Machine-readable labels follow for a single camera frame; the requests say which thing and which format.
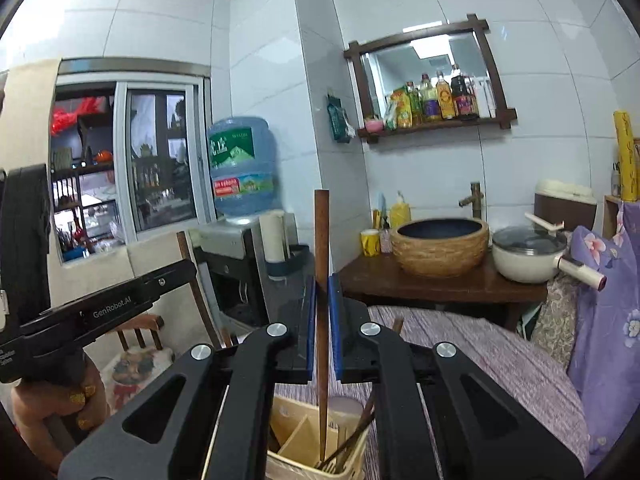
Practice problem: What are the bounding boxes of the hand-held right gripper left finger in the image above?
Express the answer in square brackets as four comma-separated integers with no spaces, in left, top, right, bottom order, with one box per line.
[57,275,317,480]

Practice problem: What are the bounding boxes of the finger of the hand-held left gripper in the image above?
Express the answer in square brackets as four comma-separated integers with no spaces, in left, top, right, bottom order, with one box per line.
[132,259,198,306]

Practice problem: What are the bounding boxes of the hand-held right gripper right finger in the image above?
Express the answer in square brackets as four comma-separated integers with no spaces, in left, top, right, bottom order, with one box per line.
[327,274,586,480]

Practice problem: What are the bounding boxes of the beige plastic utensil holder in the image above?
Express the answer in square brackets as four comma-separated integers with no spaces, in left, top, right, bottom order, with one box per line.
[265,394,381,480]

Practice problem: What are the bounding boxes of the person's left hand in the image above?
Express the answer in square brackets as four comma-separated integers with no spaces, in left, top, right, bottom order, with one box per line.
[11,347,112,473]

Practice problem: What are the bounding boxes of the water dispenser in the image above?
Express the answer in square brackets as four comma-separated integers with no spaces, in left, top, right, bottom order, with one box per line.
[192,215,301,331]

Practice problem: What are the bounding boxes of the cat print chair cushion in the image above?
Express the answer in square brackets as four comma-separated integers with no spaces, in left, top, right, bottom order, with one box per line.
[111,349,175,403]

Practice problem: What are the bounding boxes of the paper towel roll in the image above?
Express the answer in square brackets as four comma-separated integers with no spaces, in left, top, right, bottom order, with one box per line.
[259,210,287,263]

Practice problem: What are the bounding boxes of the woven basin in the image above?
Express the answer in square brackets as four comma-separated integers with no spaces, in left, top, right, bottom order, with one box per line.
[390,217,491,278]

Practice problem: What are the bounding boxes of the blue water bottle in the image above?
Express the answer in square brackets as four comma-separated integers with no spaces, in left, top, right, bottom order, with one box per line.
[207,116,278,218]

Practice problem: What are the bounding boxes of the blue plastic utensil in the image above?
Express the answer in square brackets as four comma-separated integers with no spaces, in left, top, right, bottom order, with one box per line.
[372,192,388,231]

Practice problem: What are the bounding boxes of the yellow squeeze bottle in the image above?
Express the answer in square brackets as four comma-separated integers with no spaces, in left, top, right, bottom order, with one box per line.
[390,191,412,228]

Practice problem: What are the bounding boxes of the beige hanging cloth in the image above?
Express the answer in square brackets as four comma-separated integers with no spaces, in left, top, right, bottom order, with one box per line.
[0,59,62,176]

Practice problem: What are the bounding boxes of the purple striped tablecloth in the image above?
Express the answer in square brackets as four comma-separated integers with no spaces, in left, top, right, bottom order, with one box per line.
[272,305,591,480]

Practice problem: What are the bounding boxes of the bamboo style faucet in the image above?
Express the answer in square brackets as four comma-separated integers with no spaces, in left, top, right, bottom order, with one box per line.
[458,182,483,221]

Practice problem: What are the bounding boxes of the green hanging packet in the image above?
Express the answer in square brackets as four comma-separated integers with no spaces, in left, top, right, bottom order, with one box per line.
[326,92,357,143]

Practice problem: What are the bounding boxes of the glass pot lid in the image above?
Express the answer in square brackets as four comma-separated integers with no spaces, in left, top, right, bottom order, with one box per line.
[492,225,568,257]

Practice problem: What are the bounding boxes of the brown patterned cloth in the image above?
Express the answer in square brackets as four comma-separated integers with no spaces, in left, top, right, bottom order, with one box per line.
[530,272,581,368]

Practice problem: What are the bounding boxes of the yellow green packet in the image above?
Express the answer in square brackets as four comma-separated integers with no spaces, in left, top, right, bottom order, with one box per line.
[385,89,413,130]

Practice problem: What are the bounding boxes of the white ladle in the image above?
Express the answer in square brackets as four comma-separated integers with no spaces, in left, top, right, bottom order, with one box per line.
[524,212,565,233]

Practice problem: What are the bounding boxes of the green capped bottle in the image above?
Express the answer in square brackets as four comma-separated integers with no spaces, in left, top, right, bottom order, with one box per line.
[405,81,423,126]

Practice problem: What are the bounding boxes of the oil bottle with purple label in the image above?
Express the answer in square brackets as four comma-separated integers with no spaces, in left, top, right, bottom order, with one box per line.
[419,73,443,122]

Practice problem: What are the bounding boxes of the orange sauce bottle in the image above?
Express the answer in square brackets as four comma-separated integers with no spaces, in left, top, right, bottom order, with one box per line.
[434,71,457,120]

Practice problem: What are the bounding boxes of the brown and white rice cooker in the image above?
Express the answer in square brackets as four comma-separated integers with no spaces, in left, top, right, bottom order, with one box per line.
[534,178,598,233]

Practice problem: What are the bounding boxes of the dark sauce bottle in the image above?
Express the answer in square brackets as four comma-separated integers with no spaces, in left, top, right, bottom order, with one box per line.
[450,64,480,121]

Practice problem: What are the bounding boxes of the purple floral cloth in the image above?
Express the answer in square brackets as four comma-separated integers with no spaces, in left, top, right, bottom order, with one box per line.
[567,200,640,473]

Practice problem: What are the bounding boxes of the white tubes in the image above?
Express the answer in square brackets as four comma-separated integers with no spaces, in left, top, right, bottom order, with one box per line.
[475,77,497,118]

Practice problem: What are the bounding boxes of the wooden framed mirror shelf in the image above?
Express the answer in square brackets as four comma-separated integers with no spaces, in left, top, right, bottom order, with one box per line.
[343,14,517,145]

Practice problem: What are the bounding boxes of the light wooden shelf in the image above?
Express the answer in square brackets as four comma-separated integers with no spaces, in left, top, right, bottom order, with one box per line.
[602,195,623,241]

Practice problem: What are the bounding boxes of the yellow roll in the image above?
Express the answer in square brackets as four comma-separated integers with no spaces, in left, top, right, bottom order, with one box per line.
[613,111,640,203]

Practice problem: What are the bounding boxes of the window with metal frame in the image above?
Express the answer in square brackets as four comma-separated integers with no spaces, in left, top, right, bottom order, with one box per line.
[50,57,213,263]

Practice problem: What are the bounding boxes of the white pot with handle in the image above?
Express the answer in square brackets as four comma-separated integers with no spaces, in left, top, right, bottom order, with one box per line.
[492,225,608,291]

